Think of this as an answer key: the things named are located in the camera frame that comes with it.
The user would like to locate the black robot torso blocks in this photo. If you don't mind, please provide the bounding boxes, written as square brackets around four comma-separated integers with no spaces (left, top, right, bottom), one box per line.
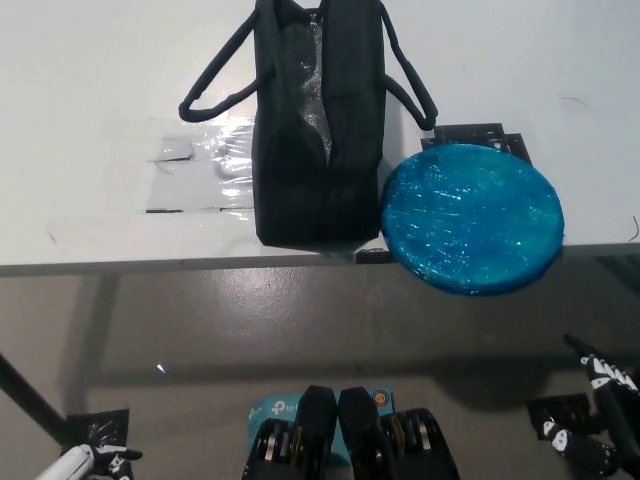
[241,383,460,480]

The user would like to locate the clear plastic tape sheet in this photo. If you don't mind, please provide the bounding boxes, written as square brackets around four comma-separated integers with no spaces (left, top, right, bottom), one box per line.
[44,117,259,236]

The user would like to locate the large black tape square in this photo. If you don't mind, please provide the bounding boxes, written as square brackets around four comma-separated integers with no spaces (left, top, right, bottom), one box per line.
[421,123,535,169]

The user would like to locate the black table leg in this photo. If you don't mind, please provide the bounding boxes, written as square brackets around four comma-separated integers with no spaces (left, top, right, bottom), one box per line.
[0,352,69,451]

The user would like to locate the grey tape patch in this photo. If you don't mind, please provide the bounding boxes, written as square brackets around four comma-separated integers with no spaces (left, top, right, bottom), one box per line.
[147,138,195,164]

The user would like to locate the black fabric bag with handles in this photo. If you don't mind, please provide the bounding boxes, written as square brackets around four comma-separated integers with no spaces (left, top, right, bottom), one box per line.
[178,0,439,250]

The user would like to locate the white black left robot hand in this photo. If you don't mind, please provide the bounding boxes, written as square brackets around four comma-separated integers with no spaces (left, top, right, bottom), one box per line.
[90,446,144,480]

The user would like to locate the black floor tape patch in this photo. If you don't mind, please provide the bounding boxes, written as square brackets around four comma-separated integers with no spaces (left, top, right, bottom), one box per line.
[527,393,604,442]
[64,408,130,449]

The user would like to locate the blue plate stack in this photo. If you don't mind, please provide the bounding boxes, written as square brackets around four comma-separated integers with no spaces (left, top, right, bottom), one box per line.
[380,143,566,297]

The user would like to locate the teal tp-link box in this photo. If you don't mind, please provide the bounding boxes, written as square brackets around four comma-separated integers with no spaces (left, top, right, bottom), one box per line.
[247,383,399,456]

